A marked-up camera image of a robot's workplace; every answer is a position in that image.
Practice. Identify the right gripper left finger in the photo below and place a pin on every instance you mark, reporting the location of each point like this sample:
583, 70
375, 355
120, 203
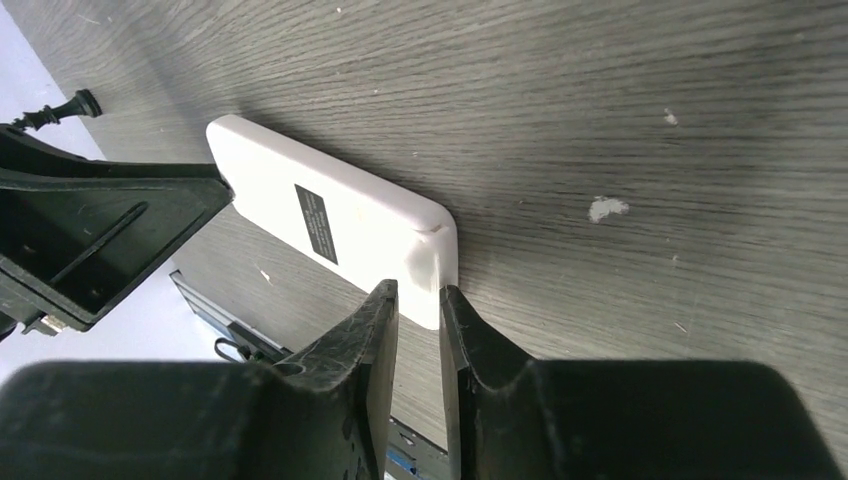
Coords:
321, 413

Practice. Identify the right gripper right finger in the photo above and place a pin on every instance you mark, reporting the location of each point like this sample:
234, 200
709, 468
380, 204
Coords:
513, 416

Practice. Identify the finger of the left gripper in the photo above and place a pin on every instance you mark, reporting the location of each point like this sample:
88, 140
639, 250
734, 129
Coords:
78, 235

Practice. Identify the white remote with black window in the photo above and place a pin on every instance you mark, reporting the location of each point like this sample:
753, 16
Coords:
357, 225

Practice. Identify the black chess piece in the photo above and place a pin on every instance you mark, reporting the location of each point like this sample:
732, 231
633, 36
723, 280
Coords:
82, 104

